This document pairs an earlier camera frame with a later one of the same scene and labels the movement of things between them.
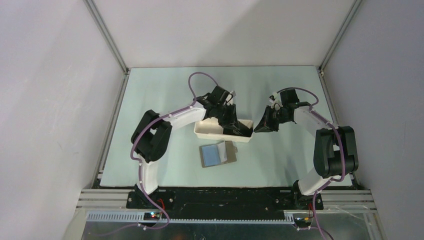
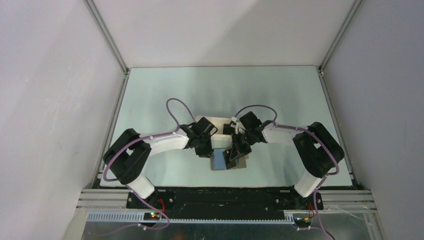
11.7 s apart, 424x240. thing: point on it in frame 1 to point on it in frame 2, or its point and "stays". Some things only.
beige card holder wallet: [227, 151] to [240, 162]
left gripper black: [232, 119] to [208, 151]
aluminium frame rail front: [110, 205] stays
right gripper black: [266, 125] to [239, 149]
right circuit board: [302, 220] stays
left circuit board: [151, 216] stays
